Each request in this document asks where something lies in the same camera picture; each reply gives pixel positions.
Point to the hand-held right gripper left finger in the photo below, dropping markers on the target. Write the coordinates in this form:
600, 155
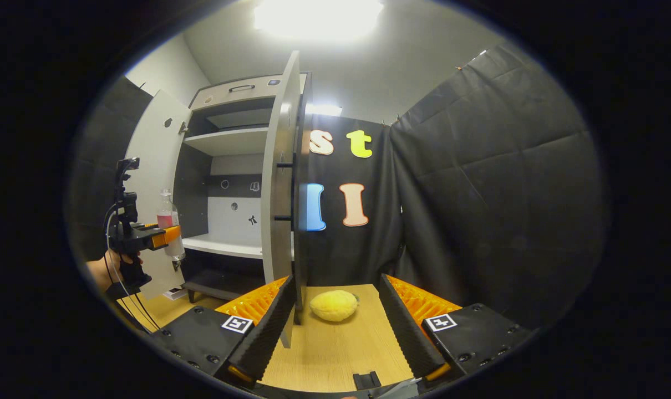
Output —
269, 327

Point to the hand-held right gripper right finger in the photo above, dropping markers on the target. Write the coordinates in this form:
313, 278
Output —
405, 332

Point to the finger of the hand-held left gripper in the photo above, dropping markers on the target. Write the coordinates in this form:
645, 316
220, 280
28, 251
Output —
166, 235

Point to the clear bottle pink label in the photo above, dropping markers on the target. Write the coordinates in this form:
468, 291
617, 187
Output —
166, 213

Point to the grey cabinet door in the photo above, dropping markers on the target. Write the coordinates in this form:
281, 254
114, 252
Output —
147, 144
277, 166

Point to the grey cabinet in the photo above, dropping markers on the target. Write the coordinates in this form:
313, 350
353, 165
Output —
230, 141

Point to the grey cabinet drawer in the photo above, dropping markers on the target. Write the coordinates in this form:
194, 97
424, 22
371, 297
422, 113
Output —
224, 97

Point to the white book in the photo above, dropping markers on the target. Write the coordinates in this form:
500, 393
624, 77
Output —
174, 293

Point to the black backdrop cloth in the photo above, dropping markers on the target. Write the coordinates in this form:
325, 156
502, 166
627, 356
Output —
479, 194

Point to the small ceiling light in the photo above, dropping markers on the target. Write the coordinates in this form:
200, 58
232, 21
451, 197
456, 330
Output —
325, 110

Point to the large ceiling light panel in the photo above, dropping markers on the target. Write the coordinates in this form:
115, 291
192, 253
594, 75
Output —
319, 19

